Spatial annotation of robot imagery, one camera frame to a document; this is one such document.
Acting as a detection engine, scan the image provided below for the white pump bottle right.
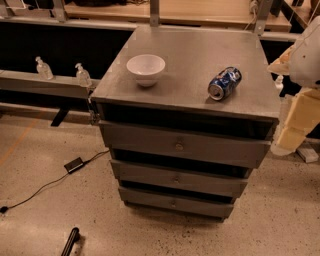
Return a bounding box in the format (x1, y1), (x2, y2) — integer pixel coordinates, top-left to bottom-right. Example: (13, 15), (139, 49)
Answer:
(274, 75), (284, 93)

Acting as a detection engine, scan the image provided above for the white ceramic bowl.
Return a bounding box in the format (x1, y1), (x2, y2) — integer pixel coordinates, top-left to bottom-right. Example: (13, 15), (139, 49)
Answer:
(126, 54), (166, 87)

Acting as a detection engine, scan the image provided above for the small wooden block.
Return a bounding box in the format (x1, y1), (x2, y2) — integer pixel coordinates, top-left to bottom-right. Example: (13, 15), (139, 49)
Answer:
(297, 142), (319, 163)

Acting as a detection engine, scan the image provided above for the crushed blue soda can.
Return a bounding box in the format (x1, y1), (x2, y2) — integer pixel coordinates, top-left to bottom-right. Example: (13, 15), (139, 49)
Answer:
(208, 67), (242, 101)

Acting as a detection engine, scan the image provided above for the black cylindrical handle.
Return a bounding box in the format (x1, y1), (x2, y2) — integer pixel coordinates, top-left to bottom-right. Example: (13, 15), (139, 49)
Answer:
(61, 227), (80, 256)

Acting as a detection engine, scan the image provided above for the grey wooden drawer cabinet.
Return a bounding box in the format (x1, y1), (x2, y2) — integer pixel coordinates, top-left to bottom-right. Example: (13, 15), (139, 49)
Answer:
(90, 25), (282, 222)

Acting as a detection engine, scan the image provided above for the wooden workbench top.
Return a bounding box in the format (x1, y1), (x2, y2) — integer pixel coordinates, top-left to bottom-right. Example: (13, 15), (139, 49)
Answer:
(63, 0), (292, 33)

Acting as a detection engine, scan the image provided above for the black power adapter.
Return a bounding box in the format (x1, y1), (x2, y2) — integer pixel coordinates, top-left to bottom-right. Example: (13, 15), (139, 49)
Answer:
(64, 157), (84, 174)

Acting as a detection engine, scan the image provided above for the clear pump bottle near cabinet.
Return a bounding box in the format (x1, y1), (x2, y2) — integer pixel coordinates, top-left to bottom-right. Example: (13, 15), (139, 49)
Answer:
(75, 63), (92, 87)

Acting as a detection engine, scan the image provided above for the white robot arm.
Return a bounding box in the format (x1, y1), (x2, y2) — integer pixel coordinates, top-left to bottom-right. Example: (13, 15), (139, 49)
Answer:
(267, 16), (320, 156)

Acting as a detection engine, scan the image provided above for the black power cable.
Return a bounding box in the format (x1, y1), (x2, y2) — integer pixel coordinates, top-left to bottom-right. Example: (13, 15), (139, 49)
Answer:
(0, 149), (111, 215)

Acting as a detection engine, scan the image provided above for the grey middle drawer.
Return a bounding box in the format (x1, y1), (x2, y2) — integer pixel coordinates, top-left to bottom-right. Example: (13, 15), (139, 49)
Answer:
(111, 160), (247, 198)

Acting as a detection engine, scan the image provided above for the grey metal shelf rail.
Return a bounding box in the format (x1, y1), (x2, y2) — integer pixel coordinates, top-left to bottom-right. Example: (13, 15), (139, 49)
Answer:
(0, 70), (87, 99)

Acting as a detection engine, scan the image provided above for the grey drawer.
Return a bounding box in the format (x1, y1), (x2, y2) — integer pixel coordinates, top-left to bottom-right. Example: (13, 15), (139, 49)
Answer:
(119, 186), (233, 219)
(99, 121), (271, 168)
(111, 160), (247, 198)

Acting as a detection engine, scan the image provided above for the clear pump bottle far left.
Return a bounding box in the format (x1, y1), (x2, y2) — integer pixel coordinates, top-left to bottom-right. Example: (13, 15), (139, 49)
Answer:
(35, 56), (53, 80)

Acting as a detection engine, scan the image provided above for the grey bottom drawer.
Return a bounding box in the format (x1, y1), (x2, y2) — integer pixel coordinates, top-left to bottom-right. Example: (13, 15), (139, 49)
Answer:
(119, 186), (233, 219)

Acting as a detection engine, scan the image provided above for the grey top drawer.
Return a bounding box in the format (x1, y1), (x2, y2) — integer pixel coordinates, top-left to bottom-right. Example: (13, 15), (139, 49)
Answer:
(99, 121), (271, 168)

